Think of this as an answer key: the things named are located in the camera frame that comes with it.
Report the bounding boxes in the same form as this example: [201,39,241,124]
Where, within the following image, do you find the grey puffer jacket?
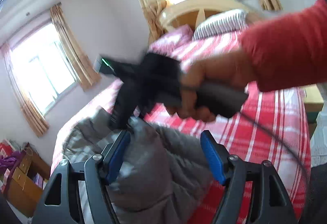
[61,109,213,223]

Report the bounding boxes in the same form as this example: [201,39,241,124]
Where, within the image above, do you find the red sleeve forearm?
[239,0,326,92]

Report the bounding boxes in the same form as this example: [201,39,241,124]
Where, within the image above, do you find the purple clothes on desk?
[0,151,25,175]

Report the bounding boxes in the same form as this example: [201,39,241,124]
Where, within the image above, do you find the person right hand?
[166,48,257,123]

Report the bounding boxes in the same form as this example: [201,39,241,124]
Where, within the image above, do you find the stacked boxes under desk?
[32,173,48,189]

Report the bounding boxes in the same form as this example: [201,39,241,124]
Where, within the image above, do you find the wooden desk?
[4,144,50,217]

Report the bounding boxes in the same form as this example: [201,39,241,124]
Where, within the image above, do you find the pink folded quilt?
[149,25,193,55]

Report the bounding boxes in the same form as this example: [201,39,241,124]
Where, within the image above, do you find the right beige curtain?
[50,5,101,91]

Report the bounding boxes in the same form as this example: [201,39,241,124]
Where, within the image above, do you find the red gift box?
[0,139,15,158]

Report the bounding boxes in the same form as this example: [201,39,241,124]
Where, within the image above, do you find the cream wooden headboard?
[159,0,254,31]

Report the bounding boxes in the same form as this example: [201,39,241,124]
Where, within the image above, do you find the left beige curtain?
[1,42,49,137]

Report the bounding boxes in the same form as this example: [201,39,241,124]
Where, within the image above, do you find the striped pillow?
[192,9,248,41]

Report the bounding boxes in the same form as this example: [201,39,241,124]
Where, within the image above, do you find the side window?
[11,22,78,114]

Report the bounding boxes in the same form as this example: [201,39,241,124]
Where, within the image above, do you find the black cable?
[238,110,311,189]

